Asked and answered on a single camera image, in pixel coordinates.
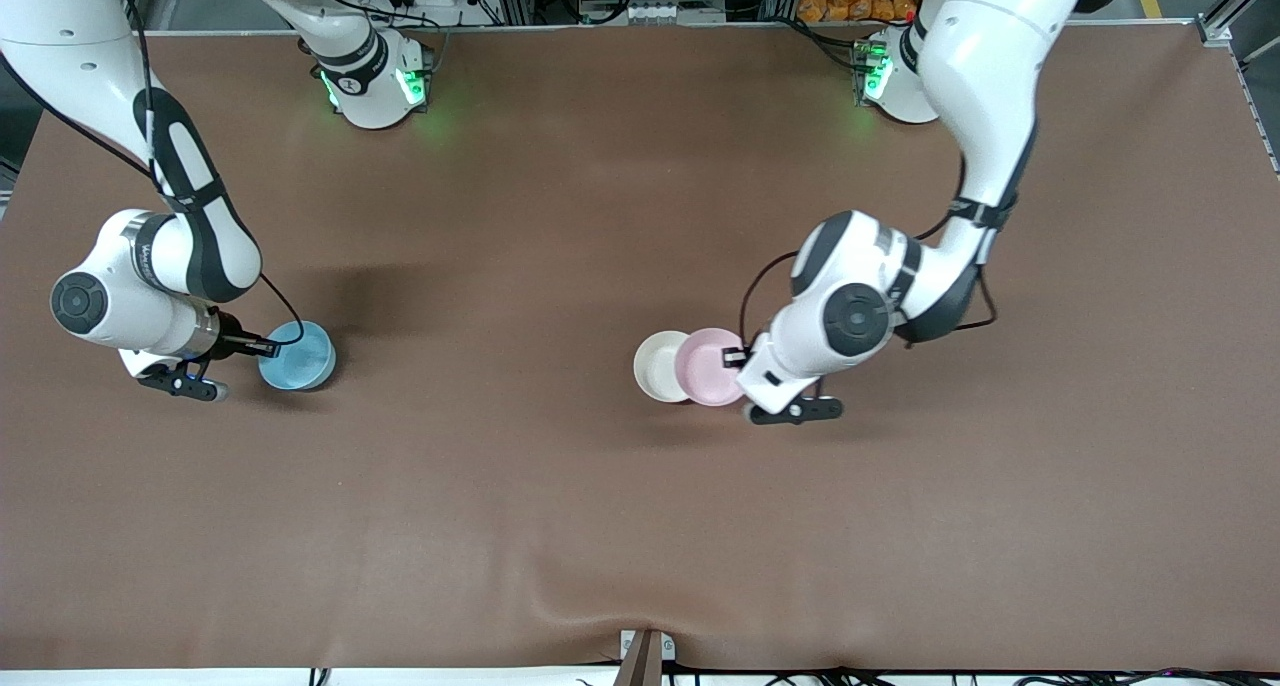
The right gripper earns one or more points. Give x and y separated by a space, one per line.
234 340

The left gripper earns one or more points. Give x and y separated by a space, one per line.
737 357

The pink bowl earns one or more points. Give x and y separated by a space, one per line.
708 368

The light blue bowl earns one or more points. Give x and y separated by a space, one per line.
300 358

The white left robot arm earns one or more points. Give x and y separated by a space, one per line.
985 56

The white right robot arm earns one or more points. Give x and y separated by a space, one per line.
100 26

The white bowl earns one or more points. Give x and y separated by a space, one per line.
657 366

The brown table mat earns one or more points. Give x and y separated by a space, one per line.
600 516

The white connector block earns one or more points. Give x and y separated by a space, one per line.
648 11

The grey metal camera bracket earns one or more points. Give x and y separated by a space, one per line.
645 661

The aluminium table frame rail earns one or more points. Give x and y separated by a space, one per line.
1215 28

